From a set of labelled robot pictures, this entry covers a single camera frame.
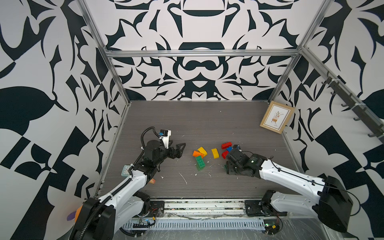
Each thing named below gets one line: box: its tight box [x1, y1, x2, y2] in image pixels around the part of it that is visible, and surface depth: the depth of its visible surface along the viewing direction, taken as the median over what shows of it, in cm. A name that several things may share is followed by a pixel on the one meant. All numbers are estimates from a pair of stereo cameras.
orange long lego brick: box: [192, 150, 205, 159], surface depth 93 cm
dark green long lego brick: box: [195, 155, 206, 171], surface depth 82 cm
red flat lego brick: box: [221, 142, 233, 150], surface depth 95 cm
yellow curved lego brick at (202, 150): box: [197, 146, 208, 157], surface depth 95 cm
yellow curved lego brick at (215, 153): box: [211, 148, 220, 159], surface depth 93 cm
